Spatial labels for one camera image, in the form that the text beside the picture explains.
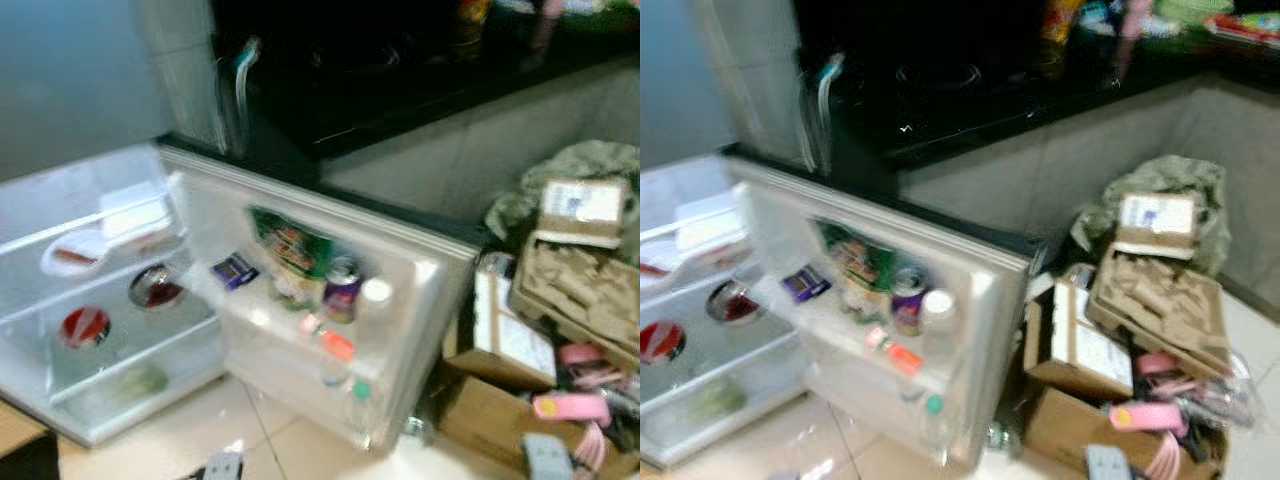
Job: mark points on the stainless steel fridge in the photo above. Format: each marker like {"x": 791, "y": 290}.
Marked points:
{"x": 680, "y": 100}
{"x": 60, "y": 100}

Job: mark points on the grey upper fridge door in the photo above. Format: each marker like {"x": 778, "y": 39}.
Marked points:
{"x": 690, "y": 80}
{"x": 80, "y": 80}

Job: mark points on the white-lined lower fridge door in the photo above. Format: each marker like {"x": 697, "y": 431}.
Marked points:
{"x": 420, "y": 300}
{"x": 985, "y": 310}

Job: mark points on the white labelled box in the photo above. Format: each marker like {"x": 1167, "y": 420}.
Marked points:
{"x": 1157, "y": 222}
{"x": 582, "y": 208}

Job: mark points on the white food container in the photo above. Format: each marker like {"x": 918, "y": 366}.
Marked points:
{"x": 708, "y": 228}
{"x": 135, "y": 215}

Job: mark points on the cardboard tray of scraps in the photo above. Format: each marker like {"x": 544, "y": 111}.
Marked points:
{"x": 580, "y": 295}
{"x": 1160, "y": 310}

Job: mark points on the grey green crumpled bag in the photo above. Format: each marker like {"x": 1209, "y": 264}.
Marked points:
{"x": 1170, "y": 175}
{"x": 590, "y": 160}

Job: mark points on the red round container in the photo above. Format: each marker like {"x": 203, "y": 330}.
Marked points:
{"x": 662, "y": 343}
{"x": 84, "y": 327}

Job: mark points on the covered bowl red contents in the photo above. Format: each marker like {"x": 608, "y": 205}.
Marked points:
{"x": 732, "y": 303}
{"x": 157, "y": 287}

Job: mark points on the small pink case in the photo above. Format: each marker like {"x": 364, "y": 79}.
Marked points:
{"x": 582, "y": 354}
{"x": 1157, "y": 363}

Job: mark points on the small labelled cardboard box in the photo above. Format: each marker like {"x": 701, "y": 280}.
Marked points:
{"x": 500, "y": 335}
{"x": 1075, "y": 345}

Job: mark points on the purple snack packet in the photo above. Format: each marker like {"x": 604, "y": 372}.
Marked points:
{"x": 804, "y": 284}
{"x": 235, "y": 271}

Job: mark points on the green cabbage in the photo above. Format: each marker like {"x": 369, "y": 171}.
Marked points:
{"x": 140, "y": 382}
{"x": 718, "y": 400}

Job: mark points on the pink plastic item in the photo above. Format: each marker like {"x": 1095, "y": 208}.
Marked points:
{"x": 570, "y": 406}
{"x": 1148, "y": 417}

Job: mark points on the green snack bag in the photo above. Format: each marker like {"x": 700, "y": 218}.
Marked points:
{"x": 292, "y": 250}
{"x": 858, "y": 262}

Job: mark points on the large cardboard box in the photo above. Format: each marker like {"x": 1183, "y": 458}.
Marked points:
{"x": 480, "y": 420}
{"x": 1060, "y": 435}

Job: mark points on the white capped bottle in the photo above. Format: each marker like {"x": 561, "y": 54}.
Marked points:
{"x": 377, "y": 295}
{"x": 940, "y": 305}

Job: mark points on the purple drink can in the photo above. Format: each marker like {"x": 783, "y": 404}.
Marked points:
{"x": 910, "y": 302}
{"x": 342, "y": 292}

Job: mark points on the small orange bottle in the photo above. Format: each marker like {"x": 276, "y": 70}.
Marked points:
{"x": 338, "y": 346}
{"x": 904, "y": 358}

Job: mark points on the green capped clear bottle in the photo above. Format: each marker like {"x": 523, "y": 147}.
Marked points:
{"x": 933, "y": 408}
{"x": 359, "y": 395}

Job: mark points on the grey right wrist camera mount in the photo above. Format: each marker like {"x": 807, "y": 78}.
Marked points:
{"x": 1110, "y": 463}
{"x": 547, "y": 458}

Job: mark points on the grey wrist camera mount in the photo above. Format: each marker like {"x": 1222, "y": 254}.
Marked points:
{"x": 1110, "y": 463}
{"x": 225, "y": 467}
{"x": 547, "y": 458}

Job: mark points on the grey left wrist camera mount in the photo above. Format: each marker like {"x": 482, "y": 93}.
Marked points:
{"x": 225, "y": 467}

